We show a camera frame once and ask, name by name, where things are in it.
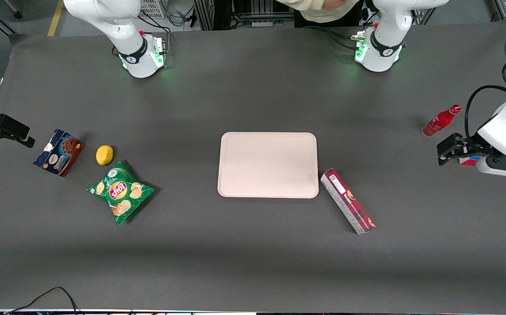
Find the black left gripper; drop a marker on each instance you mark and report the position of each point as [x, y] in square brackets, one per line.
[470, 147]

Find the red cookie box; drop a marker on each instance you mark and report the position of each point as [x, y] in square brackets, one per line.
[347, 199]

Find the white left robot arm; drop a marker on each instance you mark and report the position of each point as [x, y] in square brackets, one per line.
[384, 48]

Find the pale pink plastic tray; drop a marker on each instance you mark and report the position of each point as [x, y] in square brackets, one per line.
[268, 165]

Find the white perforated box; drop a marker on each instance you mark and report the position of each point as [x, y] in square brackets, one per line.
[152, 8]

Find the blue brown cookie box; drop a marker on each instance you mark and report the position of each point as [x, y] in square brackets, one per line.
[58, 153]

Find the person bare hand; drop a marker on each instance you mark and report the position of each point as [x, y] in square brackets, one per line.
[336, 4]

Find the colourful puzzle cube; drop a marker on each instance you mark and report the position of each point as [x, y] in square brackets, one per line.
[469, 161]

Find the red soda bottle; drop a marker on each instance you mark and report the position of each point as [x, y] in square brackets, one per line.
[438, 122]

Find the person in cream shirt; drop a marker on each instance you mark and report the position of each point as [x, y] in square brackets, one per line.
[318, 16]

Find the green chips bag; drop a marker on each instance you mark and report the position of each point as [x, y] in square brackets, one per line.
[119, 192]

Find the yellow lemon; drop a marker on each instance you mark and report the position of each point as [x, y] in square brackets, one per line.
[104, 155]

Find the yellow floor tape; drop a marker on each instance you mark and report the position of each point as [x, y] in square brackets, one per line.
[55, 17]

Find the black metal rack frame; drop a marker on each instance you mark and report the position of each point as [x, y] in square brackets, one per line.
[244, 13]

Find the black camera on stand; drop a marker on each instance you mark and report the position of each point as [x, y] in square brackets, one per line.
[10, 127]

